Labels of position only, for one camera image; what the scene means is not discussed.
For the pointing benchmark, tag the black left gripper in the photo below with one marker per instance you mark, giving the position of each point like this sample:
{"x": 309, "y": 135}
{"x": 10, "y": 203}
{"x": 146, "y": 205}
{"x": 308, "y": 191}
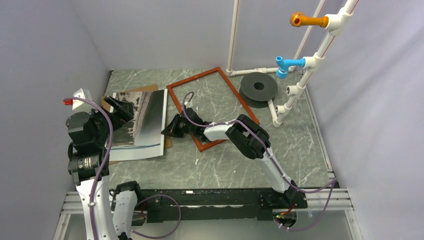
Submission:
{"x": 124, "y": 111}

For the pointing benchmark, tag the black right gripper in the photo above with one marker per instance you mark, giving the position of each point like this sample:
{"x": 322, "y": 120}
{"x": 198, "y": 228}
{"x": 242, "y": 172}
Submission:
{"x": 171, "y": 129}

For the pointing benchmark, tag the landscape photo print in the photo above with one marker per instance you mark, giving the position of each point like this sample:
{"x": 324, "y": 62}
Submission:
{"x": 145, "y": 122}

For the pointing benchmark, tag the orange wooden picture frame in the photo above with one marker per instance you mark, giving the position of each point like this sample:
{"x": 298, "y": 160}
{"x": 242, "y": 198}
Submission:
{"x": 202, "y": 147}

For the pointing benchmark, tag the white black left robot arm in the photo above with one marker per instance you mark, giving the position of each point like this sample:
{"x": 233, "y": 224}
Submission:
{"x": 107, "y": 213}

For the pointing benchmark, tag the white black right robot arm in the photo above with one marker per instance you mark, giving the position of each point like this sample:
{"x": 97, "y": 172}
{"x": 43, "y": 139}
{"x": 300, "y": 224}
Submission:
{"x": 247, "y": 136}

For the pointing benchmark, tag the black filament spool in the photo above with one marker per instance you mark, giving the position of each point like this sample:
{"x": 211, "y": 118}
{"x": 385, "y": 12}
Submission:
{"x": 257, "y": 89}

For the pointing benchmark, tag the blue pipe peg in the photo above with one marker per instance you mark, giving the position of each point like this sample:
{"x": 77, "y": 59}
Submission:
{"x": 284, "y": 65}

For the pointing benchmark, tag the orange pipe peg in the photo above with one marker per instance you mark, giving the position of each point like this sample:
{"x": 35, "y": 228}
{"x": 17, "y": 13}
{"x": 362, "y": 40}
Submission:
{"x": 299, "y": 19}

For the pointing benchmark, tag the white pvc pipe rack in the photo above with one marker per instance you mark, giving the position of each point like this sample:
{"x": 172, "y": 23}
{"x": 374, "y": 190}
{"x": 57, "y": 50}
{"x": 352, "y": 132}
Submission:
{"x": 334, "y": 24}

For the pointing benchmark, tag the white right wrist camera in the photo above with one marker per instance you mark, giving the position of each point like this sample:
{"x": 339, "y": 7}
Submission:
{"x": 187, "y": 105}

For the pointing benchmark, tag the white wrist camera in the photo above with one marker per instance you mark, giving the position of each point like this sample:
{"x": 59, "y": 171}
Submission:
{"x": 78, "y": 105}
{"x": 187, "y": 105}

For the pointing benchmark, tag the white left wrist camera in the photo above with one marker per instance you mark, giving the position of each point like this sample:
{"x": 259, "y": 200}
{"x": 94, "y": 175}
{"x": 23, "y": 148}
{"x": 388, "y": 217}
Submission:
{"x": 78, "y": 105}

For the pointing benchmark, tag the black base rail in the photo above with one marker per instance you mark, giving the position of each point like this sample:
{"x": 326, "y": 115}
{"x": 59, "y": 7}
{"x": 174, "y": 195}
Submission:
{"x": 215, "y": 204}

